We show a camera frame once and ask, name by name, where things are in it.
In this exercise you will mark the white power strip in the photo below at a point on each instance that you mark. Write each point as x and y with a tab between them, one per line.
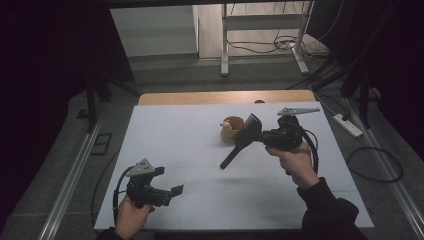
350	126

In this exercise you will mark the person's right hand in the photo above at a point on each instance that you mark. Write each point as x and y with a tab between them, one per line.
300	166

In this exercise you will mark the black comb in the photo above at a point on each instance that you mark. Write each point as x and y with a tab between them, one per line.
233	155

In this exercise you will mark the brown cup with animal figure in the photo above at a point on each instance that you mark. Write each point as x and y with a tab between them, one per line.
230	135

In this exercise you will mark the black stand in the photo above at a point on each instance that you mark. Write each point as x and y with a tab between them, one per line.
365	106
90	106

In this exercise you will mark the person's left hand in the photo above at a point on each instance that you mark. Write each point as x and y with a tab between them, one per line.
130	220

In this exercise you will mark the white table mat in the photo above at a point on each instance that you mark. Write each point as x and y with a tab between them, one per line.
206	200

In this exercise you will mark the dark curtain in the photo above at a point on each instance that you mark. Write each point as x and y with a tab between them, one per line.
400	50
40	66

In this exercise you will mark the black plug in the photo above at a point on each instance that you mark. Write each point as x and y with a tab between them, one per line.
346	117

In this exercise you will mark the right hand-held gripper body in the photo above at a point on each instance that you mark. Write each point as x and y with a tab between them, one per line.
283	136

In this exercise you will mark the aluminium rail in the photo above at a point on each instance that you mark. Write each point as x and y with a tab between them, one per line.
67	190
396	190

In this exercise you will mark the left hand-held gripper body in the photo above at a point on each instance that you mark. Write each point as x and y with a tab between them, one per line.
146	195

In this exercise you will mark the white metal stand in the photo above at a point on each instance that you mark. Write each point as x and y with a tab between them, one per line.
225	50

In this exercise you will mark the grey panel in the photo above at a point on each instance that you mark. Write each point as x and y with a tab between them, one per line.
153	30

